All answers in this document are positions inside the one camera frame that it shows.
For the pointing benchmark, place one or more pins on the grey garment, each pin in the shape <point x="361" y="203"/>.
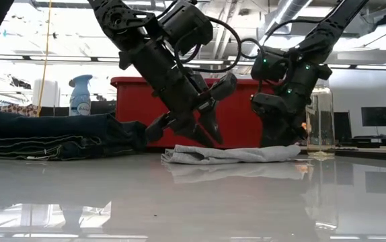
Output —
<point x="230" y="154"/>

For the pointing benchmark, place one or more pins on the clear spray bottle white trigger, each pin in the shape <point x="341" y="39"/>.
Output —
<point x="320" y="127"/>

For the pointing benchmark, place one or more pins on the black cabinet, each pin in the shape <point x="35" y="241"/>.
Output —
<point x="102" y="107"/>

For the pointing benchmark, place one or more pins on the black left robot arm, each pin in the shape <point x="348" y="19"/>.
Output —
<point x="119" y="20"/>

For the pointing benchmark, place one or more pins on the light wooden desk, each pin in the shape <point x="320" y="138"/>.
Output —
<point x="374" y="151"/>

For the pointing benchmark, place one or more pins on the floral patterned cloth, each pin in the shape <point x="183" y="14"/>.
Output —
<point x="21" y="109"/>

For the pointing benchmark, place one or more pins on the black wall monitor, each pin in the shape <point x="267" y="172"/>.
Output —
<point x="378" y="116"/>

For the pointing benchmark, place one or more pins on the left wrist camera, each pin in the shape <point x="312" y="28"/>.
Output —
<point x="225" y="85"/>

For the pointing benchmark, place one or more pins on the blue Febreze spray bottle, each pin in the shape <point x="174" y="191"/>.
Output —
<point x="80" y="101"/>

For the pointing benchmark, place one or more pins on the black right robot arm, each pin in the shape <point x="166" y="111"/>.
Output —
<point x="324" y="30"/>

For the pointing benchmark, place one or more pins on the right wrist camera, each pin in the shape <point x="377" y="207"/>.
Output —
<point x="268" y="104"/>

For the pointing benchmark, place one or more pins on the red plastic laundry bin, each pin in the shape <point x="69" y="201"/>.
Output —
<point x="136" y="107"/>

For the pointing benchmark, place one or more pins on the smooth silver ventilation duct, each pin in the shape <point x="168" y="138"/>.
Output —
<point x="287" y="10"/>

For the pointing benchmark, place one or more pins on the dark wide partition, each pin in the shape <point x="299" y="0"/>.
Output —
<point x="342" y="126"/>

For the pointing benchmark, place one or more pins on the long ceiling light bar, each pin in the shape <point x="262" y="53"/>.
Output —
<point x="62" y="58"/>

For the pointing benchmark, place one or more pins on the white cylindrical container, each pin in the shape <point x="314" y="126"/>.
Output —
<point x="46" y="94"/>

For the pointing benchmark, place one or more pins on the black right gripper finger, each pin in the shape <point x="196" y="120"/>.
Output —
<point x="282" y="131"/>

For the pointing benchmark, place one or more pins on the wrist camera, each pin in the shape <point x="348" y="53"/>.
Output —
<point x="268" y="104"/>
<point x="225" y="85"/>

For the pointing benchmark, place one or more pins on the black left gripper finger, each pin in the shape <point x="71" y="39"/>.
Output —
<point x="211" y="127"/>
<point x="196" y="136"/>

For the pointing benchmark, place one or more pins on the dark blue denim jeans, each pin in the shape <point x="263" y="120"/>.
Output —
<point x="45" y="134"/>

